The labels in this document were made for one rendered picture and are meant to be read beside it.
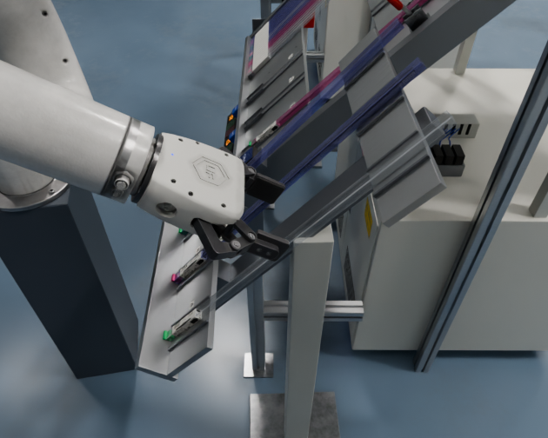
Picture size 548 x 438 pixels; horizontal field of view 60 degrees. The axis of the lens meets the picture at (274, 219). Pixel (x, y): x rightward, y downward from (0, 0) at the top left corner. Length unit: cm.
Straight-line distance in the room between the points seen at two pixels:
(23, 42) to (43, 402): 123
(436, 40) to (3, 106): 63
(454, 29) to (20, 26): 61
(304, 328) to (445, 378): 79
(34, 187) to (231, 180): 64
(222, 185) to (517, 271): 96
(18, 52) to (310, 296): 54
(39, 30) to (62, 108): 11
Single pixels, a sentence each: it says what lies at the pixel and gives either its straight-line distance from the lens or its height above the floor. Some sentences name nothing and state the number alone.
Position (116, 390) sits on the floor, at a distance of 157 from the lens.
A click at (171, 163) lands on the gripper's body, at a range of 48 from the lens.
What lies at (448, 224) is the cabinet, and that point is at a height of 61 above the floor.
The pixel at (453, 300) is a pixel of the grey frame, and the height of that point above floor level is 38.
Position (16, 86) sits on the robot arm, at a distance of 47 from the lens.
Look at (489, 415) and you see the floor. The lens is 159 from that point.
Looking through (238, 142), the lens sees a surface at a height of 73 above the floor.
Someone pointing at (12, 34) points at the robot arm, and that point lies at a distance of 56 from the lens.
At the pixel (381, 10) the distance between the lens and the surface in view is 101.
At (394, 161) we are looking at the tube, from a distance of 50.
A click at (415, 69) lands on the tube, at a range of 58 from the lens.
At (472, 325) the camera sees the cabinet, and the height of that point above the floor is 20.
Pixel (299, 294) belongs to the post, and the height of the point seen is 71.
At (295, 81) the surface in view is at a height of 84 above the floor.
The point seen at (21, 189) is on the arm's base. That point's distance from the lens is 108.
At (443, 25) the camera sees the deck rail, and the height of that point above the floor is 105.
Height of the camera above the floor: 136
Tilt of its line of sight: 45 degrees down
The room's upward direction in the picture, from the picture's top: straight up
